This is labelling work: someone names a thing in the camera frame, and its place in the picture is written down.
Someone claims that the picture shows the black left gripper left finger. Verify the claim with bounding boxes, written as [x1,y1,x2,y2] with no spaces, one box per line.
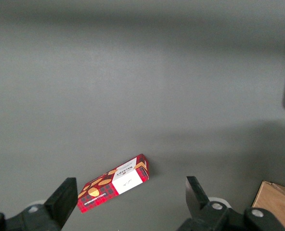
[0,177,78,231]

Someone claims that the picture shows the red tartan shortbread box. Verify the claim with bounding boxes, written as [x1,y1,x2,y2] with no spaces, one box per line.
[77,153,150,214]

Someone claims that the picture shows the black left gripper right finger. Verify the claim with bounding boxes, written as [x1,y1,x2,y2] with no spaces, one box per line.
[177,176,285,231]

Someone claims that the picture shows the wooden drawer cabinet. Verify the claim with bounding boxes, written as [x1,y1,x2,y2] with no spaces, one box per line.
[250,180,285,231]

